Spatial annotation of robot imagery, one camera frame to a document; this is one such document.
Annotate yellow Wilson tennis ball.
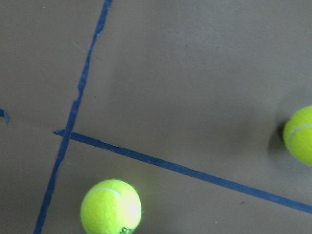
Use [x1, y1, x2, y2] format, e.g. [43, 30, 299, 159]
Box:
[283, 106, 312, 166]

